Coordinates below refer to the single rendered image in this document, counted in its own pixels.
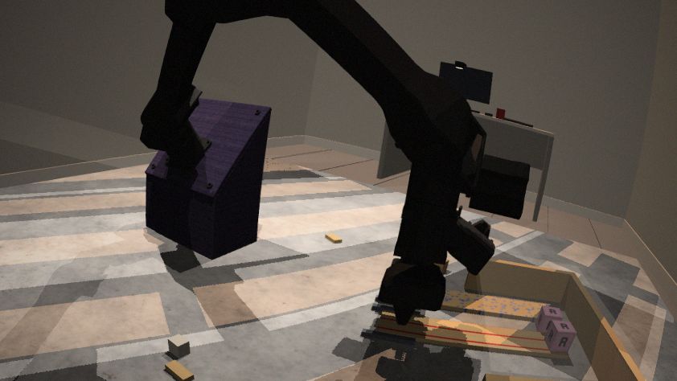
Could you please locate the tan rectangular block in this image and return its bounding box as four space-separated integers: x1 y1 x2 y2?
165 360 195 381

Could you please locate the beige cube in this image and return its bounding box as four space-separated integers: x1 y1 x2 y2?
167 334 190 358

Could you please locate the orange flat strip with blue speckles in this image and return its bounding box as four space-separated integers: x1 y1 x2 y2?
441 289 480 314

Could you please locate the yellow flat bar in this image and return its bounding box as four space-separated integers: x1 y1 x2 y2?
325 234 343 244

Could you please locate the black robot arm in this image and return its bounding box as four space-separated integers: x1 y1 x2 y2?
140 0 531 276

